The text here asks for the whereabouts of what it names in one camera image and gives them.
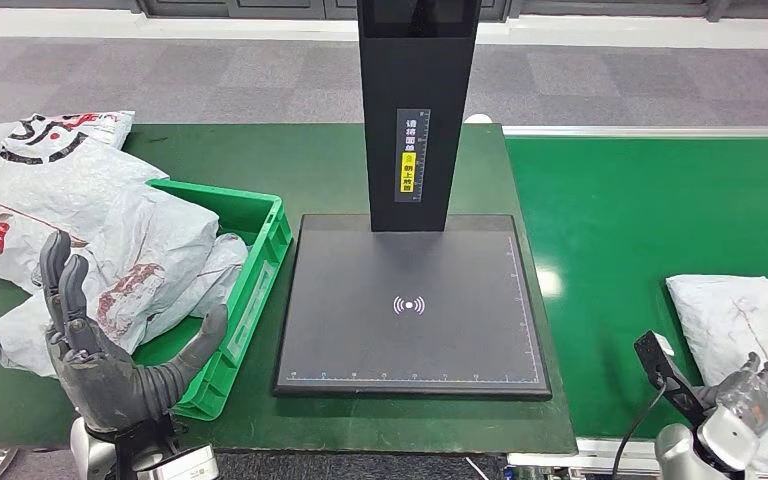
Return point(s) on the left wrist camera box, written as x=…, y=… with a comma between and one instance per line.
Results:
x=185, y=467

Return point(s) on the white mailer bag black print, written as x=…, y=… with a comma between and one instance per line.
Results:
x=102, y=126

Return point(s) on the black inbound scanner machine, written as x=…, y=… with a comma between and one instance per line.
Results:
x=410, y=79

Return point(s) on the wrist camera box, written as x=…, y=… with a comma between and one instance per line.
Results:
x=185, y=467
x=662, y=364

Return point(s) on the grey parcel bag maroon print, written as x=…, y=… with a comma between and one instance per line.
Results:
x=159, y=238
x=722, y=318

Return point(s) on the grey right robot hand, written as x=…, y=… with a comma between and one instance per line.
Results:
x=748, y=397

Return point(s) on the large white QR-code mailer bag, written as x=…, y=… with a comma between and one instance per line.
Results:
x=39, y=192

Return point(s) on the green conveyor belt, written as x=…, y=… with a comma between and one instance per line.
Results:
x=622, y=232

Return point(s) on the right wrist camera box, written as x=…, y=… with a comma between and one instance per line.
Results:
x=662, y=364

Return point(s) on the grey parcel bag red line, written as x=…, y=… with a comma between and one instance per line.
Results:
x=228, y=265

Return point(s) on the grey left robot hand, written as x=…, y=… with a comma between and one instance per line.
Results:
x=106, y=391

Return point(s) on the green plastic crate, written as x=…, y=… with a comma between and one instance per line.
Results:
x=255, y=278

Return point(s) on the white round knob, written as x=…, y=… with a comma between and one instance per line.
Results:
x=478, y=118

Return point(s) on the black yellow machine label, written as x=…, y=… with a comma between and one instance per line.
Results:
x=412, y=156

